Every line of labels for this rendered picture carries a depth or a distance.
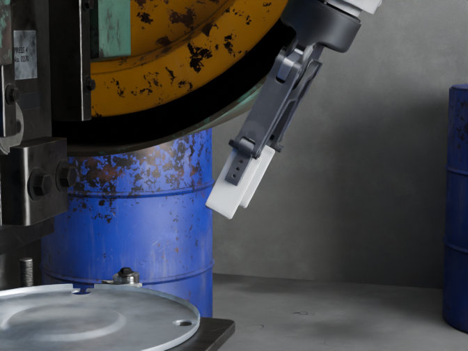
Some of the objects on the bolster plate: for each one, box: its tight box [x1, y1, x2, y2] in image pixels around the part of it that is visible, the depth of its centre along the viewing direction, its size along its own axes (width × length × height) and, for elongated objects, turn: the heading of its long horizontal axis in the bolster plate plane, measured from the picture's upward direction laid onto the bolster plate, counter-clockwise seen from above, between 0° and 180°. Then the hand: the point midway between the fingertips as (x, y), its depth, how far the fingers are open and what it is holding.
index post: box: [113, 267, 140, 288], centre depth 125 cm, size 3×3×10 cm
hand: (238, 181), depth 104 cm, fingers open, 6 cm apart
